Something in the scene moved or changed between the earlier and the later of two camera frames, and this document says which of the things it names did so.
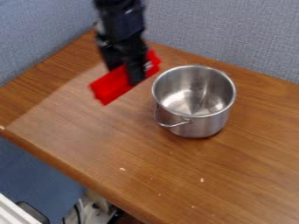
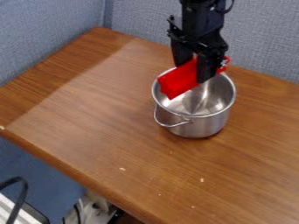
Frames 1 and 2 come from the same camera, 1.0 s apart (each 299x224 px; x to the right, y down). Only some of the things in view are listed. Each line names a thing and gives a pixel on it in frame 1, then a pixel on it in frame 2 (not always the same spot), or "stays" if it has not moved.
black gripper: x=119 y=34 → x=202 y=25
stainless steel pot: x=194 y=97 stays
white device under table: x=91 y=210 stays
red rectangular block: x=115 y=83 → x=182 y=77
